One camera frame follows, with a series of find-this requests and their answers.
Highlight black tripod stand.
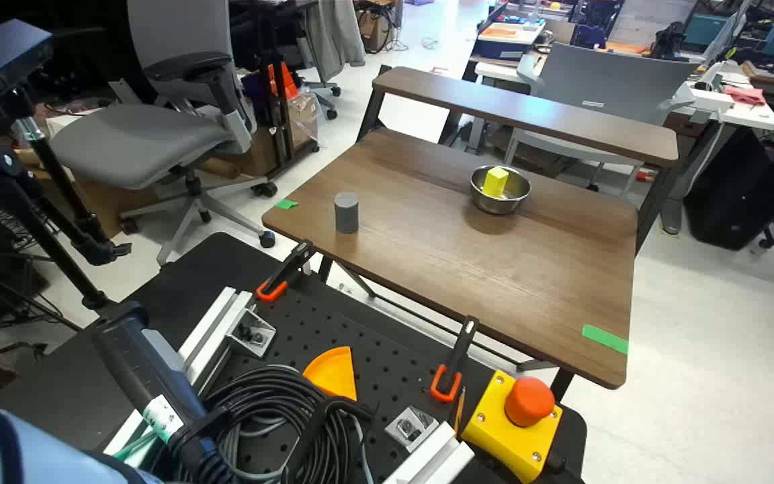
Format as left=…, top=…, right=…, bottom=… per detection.
left=0, top=88, right=134, bottom=313

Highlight orange black bar clamp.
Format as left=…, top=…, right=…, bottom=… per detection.
left=252, top=239, right=318, bottom=306
left=428, top=318, right=478, bottom=408

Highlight orange handled tools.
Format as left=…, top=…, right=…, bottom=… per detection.
left=262, top=60, right=302, bottom=163

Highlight dark grey pole mount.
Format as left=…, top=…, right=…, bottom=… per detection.
left=90, top=306, right=212, bottom=424

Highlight grey office chair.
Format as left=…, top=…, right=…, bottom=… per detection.
left=48, top=0, right=279, bottom=267

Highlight grey cylinder cup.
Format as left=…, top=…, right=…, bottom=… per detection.
left=334, top=192, right=364, bottom=237

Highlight grey panel board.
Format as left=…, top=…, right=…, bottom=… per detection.
left=530, top=44, right=705, bottom=128

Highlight yellow block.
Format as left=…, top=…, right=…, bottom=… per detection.
left=478, top=163, right=513, bottom=200

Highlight steel bowl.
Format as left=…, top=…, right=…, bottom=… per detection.
left=467, top=163, right=536, bottom=218

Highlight short aluminium rail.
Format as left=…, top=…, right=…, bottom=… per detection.
left=383, top=420, right=478, bottom=484

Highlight black coiled cable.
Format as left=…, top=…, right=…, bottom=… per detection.
left=168, top=360, right=377, bottom=484

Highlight long aluminium rail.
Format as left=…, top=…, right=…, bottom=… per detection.
left=103, top=286, right=255, bottom=459

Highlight white cluttered desk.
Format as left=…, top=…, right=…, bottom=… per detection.
left=666, top=56, right=774, bottom=136

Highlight orange wedge piece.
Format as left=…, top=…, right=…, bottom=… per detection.
left=302, top=345, right=360, bottom=403

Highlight chair with grey cloth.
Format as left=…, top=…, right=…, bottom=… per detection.
left=302, top=0, right=368, bottom=120

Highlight black bag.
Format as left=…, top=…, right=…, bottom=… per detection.
left=681, top=123, right=774, bottom=253

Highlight black perforated board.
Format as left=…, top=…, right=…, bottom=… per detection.
left=0, top=232, right=587, bottom=484

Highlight long green tape strip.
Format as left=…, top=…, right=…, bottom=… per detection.
left=580, top=321, right=632, bottom=358

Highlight yellow emergency stop box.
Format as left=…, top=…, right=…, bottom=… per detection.
left=459, top=368, right=568, bottom=484

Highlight brown paper bag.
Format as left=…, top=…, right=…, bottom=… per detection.
left=282, top=83, right=322, bottom=151

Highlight small metal corner bracket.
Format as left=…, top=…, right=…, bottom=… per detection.
left=225, top=306, right=279, bottom=360
left=383, top=403, right=440, bottom=454

